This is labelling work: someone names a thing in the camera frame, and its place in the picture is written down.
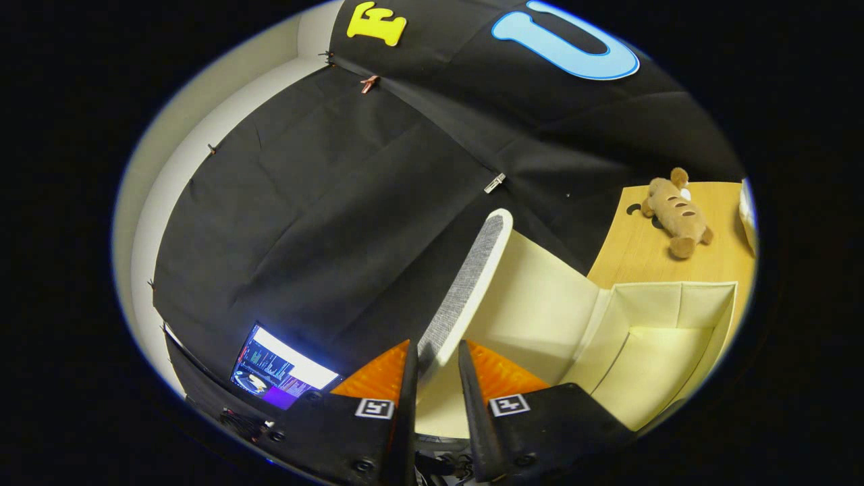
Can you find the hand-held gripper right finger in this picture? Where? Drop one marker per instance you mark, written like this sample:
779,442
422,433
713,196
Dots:
480,432

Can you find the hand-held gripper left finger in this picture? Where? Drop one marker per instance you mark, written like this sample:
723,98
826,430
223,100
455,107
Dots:
405,439

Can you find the laptop screen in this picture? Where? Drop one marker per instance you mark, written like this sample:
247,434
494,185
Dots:
290,364

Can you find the black backdrop cloth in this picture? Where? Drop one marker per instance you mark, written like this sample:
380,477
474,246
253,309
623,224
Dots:
324,223

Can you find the silver clip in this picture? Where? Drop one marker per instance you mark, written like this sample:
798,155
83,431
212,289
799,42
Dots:
495,183

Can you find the brown striped plush toy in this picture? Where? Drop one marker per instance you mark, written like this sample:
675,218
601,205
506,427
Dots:
675,216

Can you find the white plush toy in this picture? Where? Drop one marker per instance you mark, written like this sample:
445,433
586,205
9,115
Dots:
748,216

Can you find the pink clip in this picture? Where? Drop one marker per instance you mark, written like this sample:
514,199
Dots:
369,84

